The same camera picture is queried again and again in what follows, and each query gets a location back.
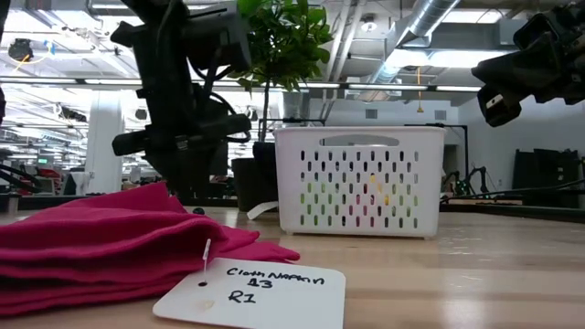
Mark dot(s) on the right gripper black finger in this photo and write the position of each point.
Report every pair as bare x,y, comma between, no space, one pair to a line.
498,107

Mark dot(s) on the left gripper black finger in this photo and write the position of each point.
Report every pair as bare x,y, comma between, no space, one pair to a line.
166,176
201,176

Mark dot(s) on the white perforated plastic basket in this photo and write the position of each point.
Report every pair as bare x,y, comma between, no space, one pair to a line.
361,183

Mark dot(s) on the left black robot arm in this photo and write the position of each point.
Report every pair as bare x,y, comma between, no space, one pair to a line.
157,68

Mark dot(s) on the black background robot arm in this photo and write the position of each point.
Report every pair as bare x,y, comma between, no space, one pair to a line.
468,180

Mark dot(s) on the small dark toy berry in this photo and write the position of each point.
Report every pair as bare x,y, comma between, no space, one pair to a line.
199,211

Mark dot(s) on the black plant pot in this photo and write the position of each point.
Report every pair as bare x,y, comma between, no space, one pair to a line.
242,185

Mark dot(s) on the white building pillar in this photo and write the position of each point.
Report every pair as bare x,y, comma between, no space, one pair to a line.
105,146

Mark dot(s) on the small blank white tag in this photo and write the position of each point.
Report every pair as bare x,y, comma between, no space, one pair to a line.
261,210

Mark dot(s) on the black storage cabinet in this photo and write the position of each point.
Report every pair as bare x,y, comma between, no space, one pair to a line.
546,176

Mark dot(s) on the magenta cloth napkin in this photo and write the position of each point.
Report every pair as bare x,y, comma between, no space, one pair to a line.
105,237

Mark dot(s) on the overhead light bar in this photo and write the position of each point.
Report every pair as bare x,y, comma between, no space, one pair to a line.
388,87

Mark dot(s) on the white handwritten paper tag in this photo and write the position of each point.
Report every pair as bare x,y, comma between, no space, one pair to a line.
265,297

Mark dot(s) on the green leafy artificial plant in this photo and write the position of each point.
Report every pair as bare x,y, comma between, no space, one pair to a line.
288,41

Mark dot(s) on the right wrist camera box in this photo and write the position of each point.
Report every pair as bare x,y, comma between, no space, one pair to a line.
532,32

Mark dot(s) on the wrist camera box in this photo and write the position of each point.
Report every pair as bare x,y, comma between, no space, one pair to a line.
532,32
219,39

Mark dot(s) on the black metal frame stand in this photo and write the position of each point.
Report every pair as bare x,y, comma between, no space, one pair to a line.
457,125

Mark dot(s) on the black aluminium table frame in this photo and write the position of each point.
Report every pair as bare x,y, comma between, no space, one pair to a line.
503,211

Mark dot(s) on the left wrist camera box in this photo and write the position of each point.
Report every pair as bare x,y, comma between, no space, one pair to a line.
219,39

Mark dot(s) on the silver ventilation duct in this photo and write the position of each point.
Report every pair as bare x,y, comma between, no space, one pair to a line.
425,18

